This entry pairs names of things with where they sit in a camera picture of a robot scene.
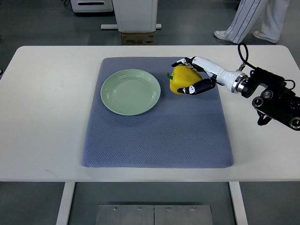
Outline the yellow bell pepper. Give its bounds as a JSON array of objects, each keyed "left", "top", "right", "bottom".
[{"left": 167, "top": 65, "right": 203, "bottom": 94}]

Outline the grey metal floor plate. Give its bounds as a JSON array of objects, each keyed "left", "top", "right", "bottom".
[{"left": 96, "top": 205, "right": 213, "bottom": 225}]

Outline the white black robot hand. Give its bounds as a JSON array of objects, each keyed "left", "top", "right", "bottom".
[{"left": 172, "top": 57, "right": 248, "bottom": 95}]

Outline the cardboard box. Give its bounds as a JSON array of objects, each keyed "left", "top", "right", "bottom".
[{"left": 121, "top": 32, "right": 156, "bottom": 45}]

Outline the blue-grey quilted mat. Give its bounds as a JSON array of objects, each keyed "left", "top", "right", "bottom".
[{"left": 82, "top": 57, "right": 234, "bottom": 168}]

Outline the white table frame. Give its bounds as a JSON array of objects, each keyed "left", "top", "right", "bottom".
[{"left": 56, "top": 182, "right": 250, "bottom": 225}]

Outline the person in striped trousers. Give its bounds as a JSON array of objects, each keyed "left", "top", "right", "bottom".
[{"left": 214, "top": 0, "right": 290, "bottom": 44}]

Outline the white machine cabinet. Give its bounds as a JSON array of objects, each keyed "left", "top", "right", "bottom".
[{"left": 70, "top": 0, "right": 113, "bottom": 13}]

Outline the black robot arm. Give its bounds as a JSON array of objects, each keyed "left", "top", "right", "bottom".
[{"left": 237, "top": 43, "right": 300, "bottom": 131}]

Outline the light green plate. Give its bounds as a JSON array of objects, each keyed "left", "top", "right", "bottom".
[{"left": 100, "top": 69, "right": 161, "bottom": 116}]

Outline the white pedestal column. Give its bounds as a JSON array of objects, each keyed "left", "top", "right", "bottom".
[{"left": 101, "top": 0, "right": 162, "bottom": 33}]

